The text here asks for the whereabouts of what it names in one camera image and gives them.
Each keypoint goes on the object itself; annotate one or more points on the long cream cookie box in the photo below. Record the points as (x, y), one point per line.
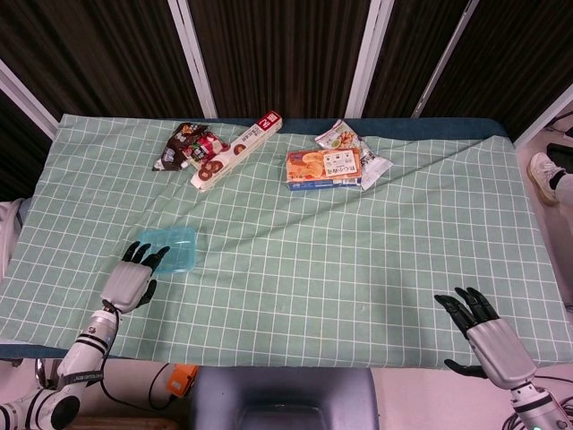
(244, 150)

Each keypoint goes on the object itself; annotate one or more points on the white sneaker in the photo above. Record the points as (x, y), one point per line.
(542, 174)

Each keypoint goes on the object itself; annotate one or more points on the dark brown snack bag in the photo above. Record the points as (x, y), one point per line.
(172, 150)

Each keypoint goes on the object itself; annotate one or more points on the silver crumpled wrapper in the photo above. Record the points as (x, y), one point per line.
(376, 168)

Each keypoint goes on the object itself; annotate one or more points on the red green snack packet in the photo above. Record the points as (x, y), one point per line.
(207, 147)

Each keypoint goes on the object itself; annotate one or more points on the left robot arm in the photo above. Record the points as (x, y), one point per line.
(85, 347)

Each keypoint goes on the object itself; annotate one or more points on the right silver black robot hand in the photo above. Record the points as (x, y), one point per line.
(501, 349)

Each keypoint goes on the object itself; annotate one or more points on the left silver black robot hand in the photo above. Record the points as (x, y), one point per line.
(125, 284)

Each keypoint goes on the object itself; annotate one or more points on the dark corrugated partition panel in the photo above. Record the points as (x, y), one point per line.
(277, 58)
(515, 58)
(98, 58)
(412, 58)

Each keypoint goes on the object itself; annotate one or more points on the blue plastic lid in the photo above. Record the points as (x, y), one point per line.
(179, 251)

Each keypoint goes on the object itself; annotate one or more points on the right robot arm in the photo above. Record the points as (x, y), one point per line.
(537, 407)

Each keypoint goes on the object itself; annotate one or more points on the blue grey robot torso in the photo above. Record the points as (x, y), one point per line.
(286, 398)

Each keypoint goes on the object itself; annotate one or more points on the white snack pouch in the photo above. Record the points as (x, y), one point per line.
(338, 134)

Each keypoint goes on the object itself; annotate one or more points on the orange blue cracker box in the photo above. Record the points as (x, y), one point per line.
(320, 168)

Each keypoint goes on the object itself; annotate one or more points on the green checked tablecloth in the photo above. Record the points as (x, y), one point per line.
(313, 269)

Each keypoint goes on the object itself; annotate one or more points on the orange device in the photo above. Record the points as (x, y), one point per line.
(181, 380)

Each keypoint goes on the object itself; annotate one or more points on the white partition frame post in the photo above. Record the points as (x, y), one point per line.
(544, 116)
(447, 58)
(192, 58)
(369, 58)
(27, 100)

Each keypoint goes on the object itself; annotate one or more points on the white cloth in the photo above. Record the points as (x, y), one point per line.
(9, 233)

